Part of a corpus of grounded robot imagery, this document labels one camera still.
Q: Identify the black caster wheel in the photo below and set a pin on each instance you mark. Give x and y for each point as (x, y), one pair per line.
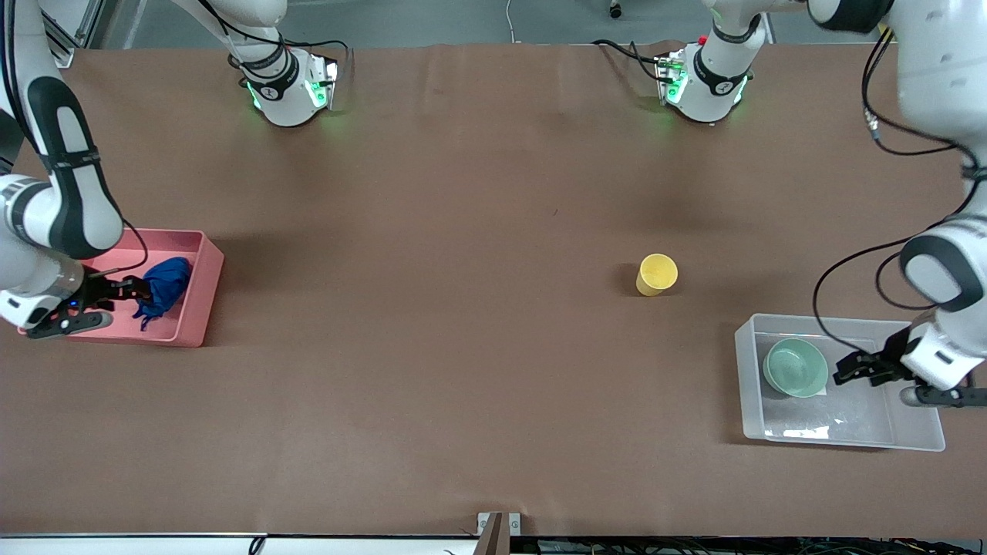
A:
(616, 9)

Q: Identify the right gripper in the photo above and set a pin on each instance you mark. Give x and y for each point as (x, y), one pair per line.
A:
(99, 290)

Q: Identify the clear plastic box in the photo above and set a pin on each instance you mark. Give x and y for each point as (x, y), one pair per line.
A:
(848, 424)

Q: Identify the mint green bowl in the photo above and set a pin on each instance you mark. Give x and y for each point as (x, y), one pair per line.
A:
(796, 368)

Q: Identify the aluminium frame post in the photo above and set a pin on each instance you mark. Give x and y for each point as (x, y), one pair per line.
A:
(65, 46)

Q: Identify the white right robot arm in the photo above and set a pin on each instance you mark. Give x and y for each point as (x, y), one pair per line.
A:
(77, 193)

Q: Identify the yellow plastic cup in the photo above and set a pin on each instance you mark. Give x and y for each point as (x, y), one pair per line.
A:
(656, 274)

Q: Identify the metal table bracket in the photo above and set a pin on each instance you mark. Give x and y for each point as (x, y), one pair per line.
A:
(498, 528)

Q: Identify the brown table cover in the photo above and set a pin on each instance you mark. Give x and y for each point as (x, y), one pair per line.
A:
(493, 231)

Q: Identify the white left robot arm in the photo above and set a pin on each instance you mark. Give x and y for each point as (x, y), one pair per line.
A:
(941, 69)

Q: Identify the pink plastic box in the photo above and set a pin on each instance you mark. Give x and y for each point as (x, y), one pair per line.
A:
(197, 301)

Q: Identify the blue cloth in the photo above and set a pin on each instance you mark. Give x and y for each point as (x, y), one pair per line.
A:
(166, 281)

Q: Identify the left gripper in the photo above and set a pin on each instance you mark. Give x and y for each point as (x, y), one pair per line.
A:
(889, 357)

